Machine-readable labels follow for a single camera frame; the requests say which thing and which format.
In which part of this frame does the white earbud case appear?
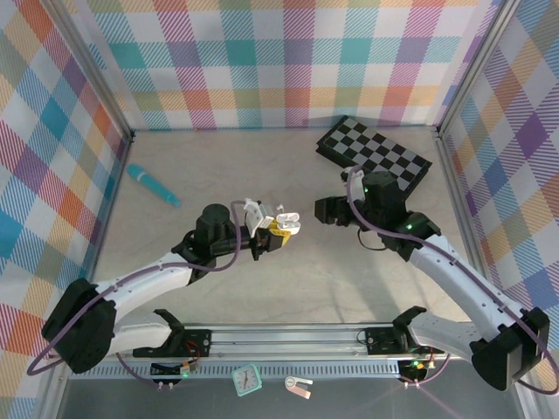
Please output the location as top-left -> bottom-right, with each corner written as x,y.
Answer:
275,211 -> 302,232

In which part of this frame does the black silver chessboard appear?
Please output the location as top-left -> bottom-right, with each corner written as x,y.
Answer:
314,114 -> 433,193

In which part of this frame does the teal marker pen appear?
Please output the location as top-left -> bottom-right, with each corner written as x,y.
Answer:
126,163 -> 182,208

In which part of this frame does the mint green alarm clock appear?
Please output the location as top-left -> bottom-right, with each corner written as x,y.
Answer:
231,362 -> 265,397

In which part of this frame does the black controller board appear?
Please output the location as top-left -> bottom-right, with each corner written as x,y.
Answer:
397,357 -> 433,381
150,360 -> 200,377

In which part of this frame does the small white pink gadget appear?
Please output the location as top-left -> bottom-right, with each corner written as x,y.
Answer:
283,375 -> 314,400

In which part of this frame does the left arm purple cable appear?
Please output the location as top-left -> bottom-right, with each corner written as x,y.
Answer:
25,199 -> 252,388

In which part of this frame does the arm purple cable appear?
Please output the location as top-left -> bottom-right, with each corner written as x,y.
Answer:
342,165 -> 559,396
25,199 -> 252,388

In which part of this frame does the thin black cable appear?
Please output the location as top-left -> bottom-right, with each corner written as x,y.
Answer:
355,229 -> 390,253

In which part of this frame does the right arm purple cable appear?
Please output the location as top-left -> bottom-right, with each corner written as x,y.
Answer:
342,165 -> 559,396

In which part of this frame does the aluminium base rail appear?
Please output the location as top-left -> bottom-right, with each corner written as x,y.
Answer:
130,321 -> 446,360

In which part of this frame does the aluminium frame base bar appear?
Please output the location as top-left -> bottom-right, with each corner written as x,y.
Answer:
434,130 -> 545,419
38,133 -> 135,419

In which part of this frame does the grey perforated cable tray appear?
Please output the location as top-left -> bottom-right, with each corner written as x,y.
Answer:
69,358 -> 405,380

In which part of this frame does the aluminium frame post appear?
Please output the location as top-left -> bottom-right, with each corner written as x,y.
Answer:
43,0 -> 136,145
434,0 -> 523,139

